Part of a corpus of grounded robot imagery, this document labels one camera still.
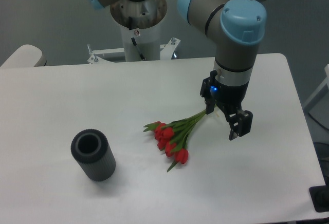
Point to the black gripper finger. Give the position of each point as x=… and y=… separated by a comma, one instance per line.
x=208, y=85
x=240, y=122

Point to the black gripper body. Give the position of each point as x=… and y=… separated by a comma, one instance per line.
x=228, y=98

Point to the red tulip bouquet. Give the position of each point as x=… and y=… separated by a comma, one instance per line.
x=173, y=138

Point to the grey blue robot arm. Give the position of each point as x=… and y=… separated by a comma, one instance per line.
x=235, y=26

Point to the white furniture leg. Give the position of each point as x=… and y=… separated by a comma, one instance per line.
x=317, y=94

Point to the dark grey ribbed vase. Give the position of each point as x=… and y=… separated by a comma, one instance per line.
x=91, y=150

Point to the white chair armrest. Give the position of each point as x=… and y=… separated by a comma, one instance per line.
x=25, y=56

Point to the white metal base frame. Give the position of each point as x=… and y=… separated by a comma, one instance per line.
x=167, y=52

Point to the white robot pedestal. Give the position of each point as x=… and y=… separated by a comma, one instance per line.
x=139, y=24

